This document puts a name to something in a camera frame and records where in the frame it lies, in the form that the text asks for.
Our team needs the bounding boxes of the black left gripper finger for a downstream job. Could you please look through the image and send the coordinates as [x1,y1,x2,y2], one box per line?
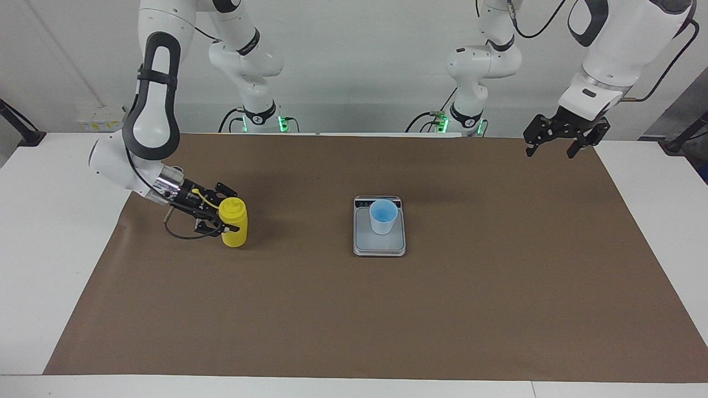
[523,114,554,159]
[566,122,610,160]

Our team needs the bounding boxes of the yellow squeeze bottle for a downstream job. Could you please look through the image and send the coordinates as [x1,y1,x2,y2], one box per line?
[192,188,249,248]

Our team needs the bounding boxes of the light blue plastic cup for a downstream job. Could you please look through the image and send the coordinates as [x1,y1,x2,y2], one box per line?
[369,200,399,235]

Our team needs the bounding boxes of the silver digital kitchen scale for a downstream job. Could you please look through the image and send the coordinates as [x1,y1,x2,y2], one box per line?
[353,195,407,258]

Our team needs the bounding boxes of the black table clamp stand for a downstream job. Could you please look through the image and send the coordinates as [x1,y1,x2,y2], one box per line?
[0,98,47,148]
[661,111,708,155]

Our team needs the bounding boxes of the brown table mat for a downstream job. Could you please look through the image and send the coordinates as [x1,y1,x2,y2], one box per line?
[43,132,708,383]

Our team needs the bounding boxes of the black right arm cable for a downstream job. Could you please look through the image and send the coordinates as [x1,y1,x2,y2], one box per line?
[164,207,223,240]

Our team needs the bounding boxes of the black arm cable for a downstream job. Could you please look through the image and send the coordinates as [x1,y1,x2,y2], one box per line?
[506,0,699,103]
[164,207,223,240]

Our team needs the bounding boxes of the black left base cable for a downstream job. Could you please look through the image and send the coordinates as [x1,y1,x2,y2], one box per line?
[405,111,444,133]
[439,87,461,117]

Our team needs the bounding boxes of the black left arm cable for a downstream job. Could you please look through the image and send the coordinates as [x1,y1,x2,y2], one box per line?
[506,0,699,103]

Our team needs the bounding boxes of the white wall socket box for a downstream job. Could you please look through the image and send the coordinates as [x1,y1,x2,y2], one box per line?
[76,104,127,132]

